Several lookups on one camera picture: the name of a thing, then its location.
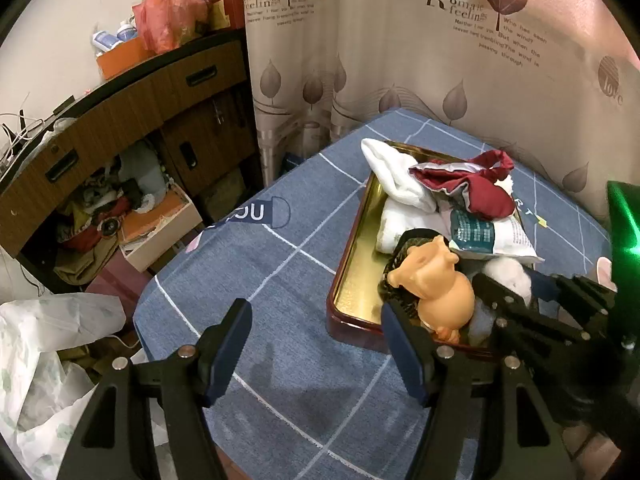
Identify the pink paper strip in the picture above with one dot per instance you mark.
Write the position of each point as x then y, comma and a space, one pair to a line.
192, 242

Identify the white blue bottle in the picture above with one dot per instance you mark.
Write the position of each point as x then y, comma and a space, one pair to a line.
105, 41

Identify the brown wooden cabinet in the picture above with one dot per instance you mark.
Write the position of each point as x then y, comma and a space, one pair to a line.
194, 104

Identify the pink ceramic mug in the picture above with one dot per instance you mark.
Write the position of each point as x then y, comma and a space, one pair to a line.
602, 273

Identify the white fluffy plush with black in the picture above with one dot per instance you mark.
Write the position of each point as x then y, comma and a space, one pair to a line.
511, 274

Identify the red and gold tin box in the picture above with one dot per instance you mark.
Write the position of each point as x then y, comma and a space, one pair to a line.
354, 297

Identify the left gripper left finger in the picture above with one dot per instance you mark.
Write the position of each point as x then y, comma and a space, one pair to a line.
113, 438

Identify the beige leaf print curtain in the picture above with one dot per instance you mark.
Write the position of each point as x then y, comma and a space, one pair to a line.
554, 83

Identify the teal and white snack packet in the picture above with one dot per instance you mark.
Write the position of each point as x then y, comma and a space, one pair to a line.
477, 239

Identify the dark patterned brown sock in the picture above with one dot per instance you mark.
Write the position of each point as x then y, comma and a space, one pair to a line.
420, 268

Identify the orange rubber pig toy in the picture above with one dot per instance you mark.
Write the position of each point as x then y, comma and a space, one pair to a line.
446, 297

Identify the open drawer with clutter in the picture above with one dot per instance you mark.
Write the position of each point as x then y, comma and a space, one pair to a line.
144, 238

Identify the blue checked tablecloth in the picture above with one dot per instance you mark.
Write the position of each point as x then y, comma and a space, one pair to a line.
300, 405

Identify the orange box on cabinet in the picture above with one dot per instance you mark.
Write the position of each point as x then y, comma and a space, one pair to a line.
123, 57

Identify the red satin pouch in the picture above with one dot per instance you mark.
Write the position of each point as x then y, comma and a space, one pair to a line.
472, 183

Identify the red box on cabinet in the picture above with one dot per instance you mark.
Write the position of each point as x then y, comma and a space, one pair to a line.
227, 15

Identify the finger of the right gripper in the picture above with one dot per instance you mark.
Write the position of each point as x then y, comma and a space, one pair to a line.
577, 294
523, 331

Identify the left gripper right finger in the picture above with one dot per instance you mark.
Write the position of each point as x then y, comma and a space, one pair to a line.
517, 439

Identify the white plastic bag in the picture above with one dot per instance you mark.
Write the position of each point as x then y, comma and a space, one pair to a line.
42, 398

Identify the white long sock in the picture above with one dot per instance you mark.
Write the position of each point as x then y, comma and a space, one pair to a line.
398, 218

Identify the orange red plastic bag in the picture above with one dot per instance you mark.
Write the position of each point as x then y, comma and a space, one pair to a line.
165, 25

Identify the navy love you face mask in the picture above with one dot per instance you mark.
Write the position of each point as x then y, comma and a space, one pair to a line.
255, 212

